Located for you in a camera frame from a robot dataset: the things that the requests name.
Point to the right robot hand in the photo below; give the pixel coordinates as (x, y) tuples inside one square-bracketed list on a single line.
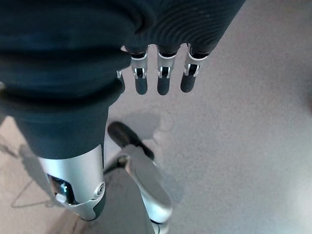
[(61, 73)]

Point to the dark robot foot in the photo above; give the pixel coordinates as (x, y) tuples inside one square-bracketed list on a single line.
[(126, 136)]

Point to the silver robot leg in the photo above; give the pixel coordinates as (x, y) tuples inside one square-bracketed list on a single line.
[(151, 180)]

